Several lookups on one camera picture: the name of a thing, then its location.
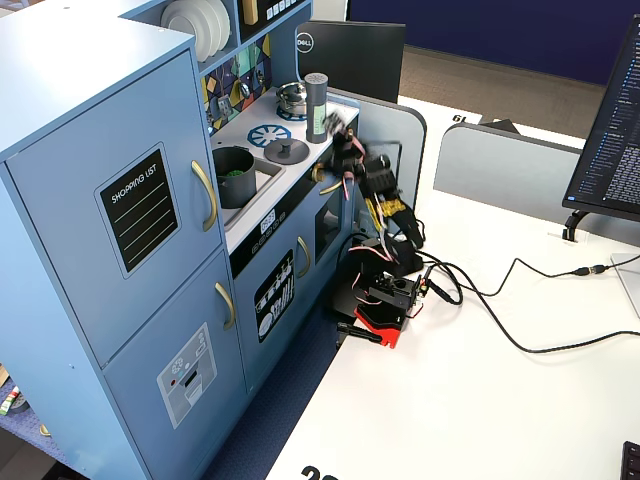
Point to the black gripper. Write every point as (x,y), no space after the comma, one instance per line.
(342,146)

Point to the gray salt shaker green label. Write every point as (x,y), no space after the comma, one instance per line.
(316,100)

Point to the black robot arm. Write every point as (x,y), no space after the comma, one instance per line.
(405,225)

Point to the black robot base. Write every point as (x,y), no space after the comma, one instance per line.
(387,292)

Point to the gold stove knob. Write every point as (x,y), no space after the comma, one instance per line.
(318,173)

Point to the gray desk divider panel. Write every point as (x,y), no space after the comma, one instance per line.
(500,170)
(400,125)

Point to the steel pot with lid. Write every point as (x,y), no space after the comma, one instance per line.
(292,97)

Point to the gray pot lid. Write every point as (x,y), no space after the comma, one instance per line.
(286,151)

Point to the black Dell monitor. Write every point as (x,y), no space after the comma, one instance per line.
(360,60)

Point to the gray toy sink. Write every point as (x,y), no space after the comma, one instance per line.
(265,172)

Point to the blue oven door with window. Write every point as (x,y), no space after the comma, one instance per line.
(327,225)

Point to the metal hanging spoon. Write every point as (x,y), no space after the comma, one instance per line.
(260,76)

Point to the metal ladle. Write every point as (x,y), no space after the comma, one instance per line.
(244,90)

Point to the gray plastic pot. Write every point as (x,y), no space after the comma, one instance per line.
(240,187)

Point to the green toy peas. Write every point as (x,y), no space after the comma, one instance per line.
(232,173)

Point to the metal slotted spatula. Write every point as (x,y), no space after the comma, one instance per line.
(224,107)

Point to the black toy microwave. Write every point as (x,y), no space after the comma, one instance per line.
(280,12)

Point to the white toy plate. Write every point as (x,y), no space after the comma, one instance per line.
(220,30)
(185,25)
(229,25)

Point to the black control panel with clock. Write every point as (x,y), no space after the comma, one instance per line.
(245,250)

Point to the black table clamp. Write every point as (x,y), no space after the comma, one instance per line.
(357,332)

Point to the black shopping list board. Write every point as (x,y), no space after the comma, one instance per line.
(140,210)

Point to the blue dishwasher door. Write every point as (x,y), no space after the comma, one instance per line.
(250,350)

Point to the blue wooden toy kitchen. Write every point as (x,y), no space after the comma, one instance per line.
(75,75)

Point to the black monitor showing code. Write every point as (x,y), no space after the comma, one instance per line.
(615,125)

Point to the gray water dispenser sticker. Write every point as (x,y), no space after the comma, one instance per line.
(187,375)

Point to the blue fridge door with dispenser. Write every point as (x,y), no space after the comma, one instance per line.
(150,350)

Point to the tall blue fridge door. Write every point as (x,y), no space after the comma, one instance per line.
(60,225)

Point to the silver monitor stand plate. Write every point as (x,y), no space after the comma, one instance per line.
(630,285)

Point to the gray tape roll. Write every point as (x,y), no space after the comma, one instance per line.
(21,404)

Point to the black keyboard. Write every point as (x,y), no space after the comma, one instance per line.
(632,462)

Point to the red robot base plate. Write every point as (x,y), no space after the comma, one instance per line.
(382,325)

